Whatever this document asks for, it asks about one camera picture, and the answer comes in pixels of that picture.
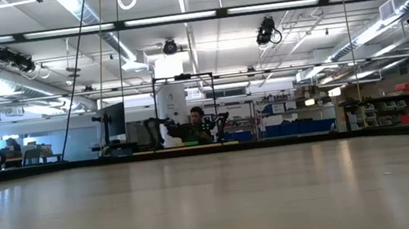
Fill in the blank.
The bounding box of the white round pillar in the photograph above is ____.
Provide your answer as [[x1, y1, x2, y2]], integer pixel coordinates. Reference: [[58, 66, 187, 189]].
[[151, 53, 194, 149]]

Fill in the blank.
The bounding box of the dark monitor on stand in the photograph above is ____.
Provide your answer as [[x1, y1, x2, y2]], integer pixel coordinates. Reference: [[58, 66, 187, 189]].
[[88, 101, 131, 159]]

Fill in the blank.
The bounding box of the silver ventilation duct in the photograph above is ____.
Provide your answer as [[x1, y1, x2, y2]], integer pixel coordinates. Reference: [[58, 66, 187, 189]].
[[321, 0, 409, 64]]

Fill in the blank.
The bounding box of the black ceiling-hung camera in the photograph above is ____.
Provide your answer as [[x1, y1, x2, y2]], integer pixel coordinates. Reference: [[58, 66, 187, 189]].
[[0, 43, 37, 76], [253, 14, 284, 48], [160, 36, 180, 57]]

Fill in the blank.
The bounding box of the person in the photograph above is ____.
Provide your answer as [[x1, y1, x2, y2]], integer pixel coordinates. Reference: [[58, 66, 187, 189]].
[[182, 104, 213, 147]]

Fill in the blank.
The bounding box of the metal storage shelf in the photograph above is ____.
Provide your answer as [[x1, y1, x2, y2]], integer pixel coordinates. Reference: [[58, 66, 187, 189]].
[[252, 88, 338, 129]]

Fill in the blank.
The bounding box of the black overhead light bar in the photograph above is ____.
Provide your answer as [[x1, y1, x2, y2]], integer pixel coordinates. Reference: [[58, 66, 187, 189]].
[[0, 0, 382, 47]]

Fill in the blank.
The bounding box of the thin tan hanging cord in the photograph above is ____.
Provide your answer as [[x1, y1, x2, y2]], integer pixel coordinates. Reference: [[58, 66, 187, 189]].
[[85, 0, 116, 106]]

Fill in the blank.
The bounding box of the long black hanging cable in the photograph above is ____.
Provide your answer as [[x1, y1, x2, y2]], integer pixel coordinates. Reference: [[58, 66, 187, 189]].
[[41, 0, 109, 162]]

